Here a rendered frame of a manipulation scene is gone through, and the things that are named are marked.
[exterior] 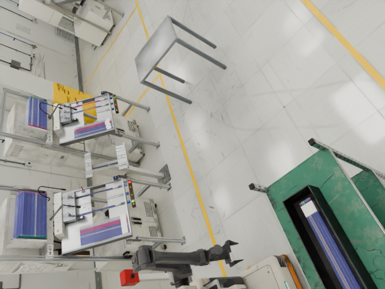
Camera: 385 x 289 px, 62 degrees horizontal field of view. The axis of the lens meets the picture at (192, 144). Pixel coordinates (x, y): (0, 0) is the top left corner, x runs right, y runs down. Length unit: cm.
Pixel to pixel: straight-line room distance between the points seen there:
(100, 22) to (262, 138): 499
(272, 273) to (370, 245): 120
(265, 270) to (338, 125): 133
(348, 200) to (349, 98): 139
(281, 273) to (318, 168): 115
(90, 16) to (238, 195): 519
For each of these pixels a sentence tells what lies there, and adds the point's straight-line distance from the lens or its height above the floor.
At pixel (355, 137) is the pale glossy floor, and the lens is 284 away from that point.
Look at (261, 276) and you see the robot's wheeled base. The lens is 280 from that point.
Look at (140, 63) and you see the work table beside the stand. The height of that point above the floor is 80.
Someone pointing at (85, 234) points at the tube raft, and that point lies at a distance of 358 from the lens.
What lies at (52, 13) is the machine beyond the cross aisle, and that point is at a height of 117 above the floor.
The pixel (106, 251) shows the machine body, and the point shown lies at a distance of 405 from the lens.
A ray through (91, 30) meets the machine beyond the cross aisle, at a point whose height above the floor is 38.
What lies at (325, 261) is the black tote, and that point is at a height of 96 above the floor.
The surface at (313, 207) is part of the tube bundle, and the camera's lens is 175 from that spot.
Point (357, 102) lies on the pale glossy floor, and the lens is 293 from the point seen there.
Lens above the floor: 255
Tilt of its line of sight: 40 degrees down
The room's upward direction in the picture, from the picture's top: 72 degrees counter-clockwise
